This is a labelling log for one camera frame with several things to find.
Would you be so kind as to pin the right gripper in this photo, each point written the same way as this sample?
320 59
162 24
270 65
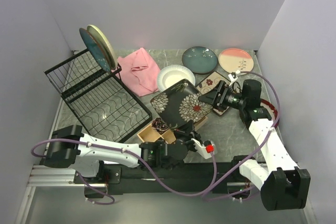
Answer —
221 88

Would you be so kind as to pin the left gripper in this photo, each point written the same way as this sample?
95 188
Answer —
188 131

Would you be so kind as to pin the square patterned glass plate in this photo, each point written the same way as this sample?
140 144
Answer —
210 82

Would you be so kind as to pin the black square floral plate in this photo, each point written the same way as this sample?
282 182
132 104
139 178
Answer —
180 104

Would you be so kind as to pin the teal glazed plate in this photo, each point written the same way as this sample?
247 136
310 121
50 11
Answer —
200 60

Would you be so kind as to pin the pink and cream plate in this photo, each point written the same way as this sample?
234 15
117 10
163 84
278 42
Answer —
233 59

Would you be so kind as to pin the white round plate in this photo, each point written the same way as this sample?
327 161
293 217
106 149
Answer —
172 74

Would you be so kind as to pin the black ribbed plate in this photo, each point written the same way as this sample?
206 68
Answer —
268 110

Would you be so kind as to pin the brown rimmed dark plate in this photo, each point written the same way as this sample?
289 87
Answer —
95 50

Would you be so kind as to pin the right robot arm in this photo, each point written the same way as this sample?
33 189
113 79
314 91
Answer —
282 184

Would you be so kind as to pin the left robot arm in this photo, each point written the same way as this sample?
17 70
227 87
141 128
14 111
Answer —
71 148

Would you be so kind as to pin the floral rolled tie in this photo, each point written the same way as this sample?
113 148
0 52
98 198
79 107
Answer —
159 125

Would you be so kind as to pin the wooden compartment tray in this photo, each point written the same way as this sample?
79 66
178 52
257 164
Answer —
149 134

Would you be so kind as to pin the pink folded cloth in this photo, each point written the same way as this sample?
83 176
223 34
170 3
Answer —
139 72

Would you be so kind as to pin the pale green plate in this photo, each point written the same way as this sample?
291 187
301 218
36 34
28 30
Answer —
102 40

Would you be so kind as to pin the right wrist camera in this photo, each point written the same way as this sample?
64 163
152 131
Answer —
233 76

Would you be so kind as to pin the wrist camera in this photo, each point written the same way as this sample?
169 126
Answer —
233 76
206 149

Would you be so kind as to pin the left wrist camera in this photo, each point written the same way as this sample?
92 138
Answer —
206 149

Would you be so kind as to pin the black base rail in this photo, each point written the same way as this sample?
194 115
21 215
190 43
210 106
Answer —
116 179

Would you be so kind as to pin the black wire dish rack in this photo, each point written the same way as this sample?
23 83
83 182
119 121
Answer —
96 100

